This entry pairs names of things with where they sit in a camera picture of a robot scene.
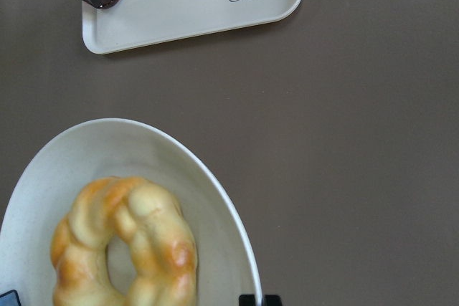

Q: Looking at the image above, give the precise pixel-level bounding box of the cream rabbit tray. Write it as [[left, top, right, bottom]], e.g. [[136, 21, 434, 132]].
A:
[[82, 0, 301, 54]]

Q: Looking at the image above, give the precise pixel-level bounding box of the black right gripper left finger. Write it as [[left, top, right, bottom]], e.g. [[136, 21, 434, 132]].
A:
[[0, 290, 20, 306]]

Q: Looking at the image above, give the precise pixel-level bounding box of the braided glazed donut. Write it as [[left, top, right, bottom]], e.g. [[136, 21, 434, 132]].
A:
[[50, 176, 198, 305]]

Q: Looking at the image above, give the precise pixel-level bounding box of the white round plate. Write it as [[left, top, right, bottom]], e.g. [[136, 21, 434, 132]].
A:
[[1, 118, 262, 305]]

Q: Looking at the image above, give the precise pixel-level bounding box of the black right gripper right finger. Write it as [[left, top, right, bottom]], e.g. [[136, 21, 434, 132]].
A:
[[238, 294, 281, 306]]

